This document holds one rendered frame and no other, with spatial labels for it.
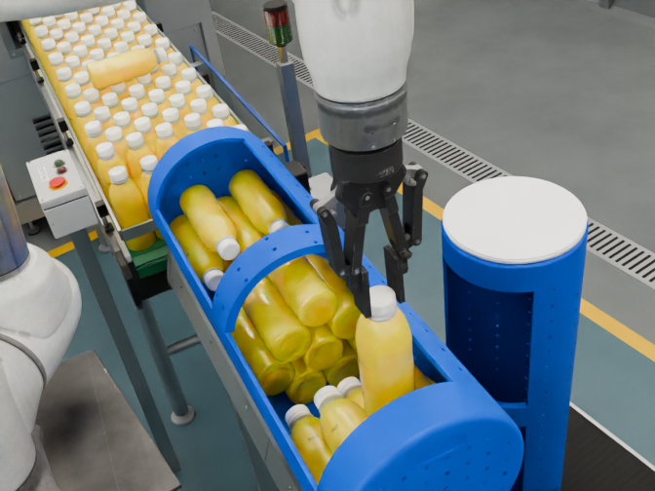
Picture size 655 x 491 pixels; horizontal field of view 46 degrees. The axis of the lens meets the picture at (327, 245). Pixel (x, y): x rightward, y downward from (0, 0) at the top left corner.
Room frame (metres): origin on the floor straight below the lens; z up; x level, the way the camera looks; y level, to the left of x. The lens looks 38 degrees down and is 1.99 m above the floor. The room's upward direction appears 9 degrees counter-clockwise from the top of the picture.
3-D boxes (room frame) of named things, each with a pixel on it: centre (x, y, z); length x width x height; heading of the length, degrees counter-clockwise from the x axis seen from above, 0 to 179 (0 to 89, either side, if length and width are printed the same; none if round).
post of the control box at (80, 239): (1.54, 0.58, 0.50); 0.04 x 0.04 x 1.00; 21
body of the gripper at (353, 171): (0.68, -0.05, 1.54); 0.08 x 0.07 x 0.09; 111
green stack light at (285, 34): (1.93, 0.04, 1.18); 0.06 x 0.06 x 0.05
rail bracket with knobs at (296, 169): (1.56, 0.07, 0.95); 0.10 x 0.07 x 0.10; 111
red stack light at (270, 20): (1.93, 0.04, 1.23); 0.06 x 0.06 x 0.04
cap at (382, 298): (0.69, -0.05, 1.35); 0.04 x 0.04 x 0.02
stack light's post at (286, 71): (1.93, 0.04, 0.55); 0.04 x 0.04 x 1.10; 21
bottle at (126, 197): (1.50, 0.43, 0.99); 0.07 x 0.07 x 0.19
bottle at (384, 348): (0.69, -0.05, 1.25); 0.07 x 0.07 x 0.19
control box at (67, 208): (1.54, 0.58, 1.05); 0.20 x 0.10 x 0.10; 21
